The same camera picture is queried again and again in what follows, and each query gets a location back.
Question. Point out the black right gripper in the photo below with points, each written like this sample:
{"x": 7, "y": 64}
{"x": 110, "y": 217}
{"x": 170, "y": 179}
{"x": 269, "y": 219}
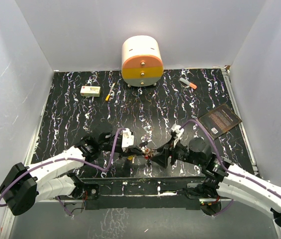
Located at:
{"x": 165, "y": 151}

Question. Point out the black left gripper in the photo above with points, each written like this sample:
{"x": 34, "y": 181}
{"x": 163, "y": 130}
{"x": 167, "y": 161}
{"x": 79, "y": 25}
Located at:
{"x": 130, "y": 152}

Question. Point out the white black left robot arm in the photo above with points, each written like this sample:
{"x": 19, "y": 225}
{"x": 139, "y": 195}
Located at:
{"x": 26, "y": 185}

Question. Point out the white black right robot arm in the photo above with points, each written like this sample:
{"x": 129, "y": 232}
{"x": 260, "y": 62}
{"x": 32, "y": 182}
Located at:
{"x": 223, "y": 178}

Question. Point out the yellow and white pen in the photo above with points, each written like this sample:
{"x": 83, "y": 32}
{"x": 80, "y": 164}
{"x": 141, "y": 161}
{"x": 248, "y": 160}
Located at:
{"x": 110, "y": 91}

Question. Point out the white small cardboard box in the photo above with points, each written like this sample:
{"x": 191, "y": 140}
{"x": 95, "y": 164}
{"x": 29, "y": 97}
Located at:
{"x": 90, "y": 91}

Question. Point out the dark paperback book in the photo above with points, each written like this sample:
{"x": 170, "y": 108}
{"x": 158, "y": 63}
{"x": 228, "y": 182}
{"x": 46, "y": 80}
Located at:
{"x": 219, "y": 120}

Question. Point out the orange and grey marker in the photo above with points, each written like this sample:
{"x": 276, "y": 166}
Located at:
{"x": 188, "y": 83}

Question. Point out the round three-colour drawer cabinet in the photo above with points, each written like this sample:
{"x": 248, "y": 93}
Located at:
{"x": 141, "y": 61}

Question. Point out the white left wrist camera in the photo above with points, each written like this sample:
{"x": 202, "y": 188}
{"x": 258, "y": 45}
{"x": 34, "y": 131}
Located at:
{"x": 128, "y": 140}

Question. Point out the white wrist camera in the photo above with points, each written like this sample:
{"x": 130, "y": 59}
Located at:
{"x": 176, "y": 132}
{"x": 128, "y": 140}

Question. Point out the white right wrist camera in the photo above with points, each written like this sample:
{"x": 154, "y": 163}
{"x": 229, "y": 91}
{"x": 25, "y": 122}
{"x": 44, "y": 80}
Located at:
{"x": 176, "y": 132}

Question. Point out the aluminium frame rail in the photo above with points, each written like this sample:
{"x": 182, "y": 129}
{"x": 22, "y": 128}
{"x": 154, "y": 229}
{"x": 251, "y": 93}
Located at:
{"x": 139, "y": 217}

